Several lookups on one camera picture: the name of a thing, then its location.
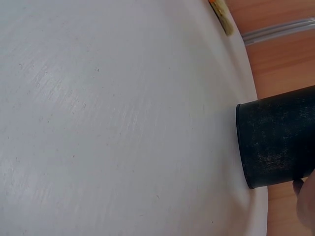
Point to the person's right hand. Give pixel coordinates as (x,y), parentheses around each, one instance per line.
(307,209)

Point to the wooden bristle brush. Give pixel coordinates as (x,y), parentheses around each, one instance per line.
(222,17)

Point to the black cylindrical cup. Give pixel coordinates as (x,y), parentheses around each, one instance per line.
(275,137)

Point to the person's right fingers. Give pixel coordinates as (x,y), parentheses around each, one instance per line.
(307,206)

